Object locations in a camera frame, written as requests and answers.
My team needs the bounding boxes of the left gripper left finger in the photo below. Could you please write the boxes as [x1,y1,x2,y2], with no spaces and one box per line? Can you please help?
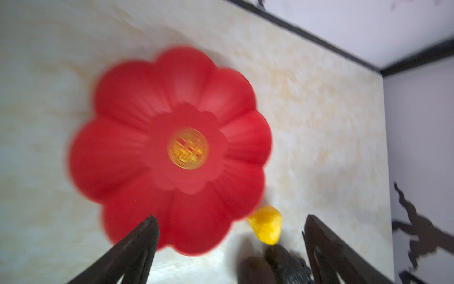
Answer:
[70,215,160,284]

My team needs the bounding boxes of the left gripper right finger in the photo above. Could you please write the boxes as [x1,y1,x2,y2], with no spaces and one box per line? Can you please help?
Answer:
[303,215,392,284]

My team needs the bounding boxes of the dark green avocado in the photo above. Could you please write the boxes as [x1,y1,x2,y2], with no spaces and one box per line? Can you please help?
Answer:
[265,244,314,284]

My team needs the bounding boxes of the small yellow quince fruit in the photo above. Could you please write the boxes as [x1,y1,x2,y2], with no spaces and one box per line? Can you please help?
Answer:
[247,205,283,246]

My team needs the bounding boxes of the red flower-shaped fruit bowl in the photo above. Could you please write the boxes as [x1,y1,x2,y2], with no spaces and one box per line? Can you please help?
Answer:
[69,46,273,256]

